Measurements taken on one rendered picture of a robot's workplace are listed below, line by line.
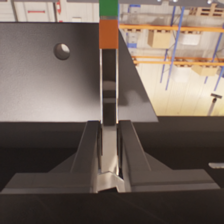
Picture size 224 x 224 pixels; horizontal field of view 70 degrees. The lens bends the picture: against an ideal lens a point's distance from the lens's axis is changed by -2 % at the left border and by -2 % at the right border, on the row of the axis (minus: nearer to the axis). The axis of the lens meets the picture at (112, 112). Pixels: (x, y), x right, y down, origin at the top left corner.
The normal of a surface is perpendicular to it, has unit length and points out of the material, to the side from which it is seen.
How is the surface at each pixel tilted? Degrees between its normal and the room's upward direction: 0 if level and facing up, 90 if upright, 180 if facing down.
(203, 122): 90
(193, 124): 90
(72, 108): 90
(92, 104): 90
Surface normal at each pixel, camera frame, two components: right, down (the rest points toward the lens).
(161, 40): 0.03, 0.53
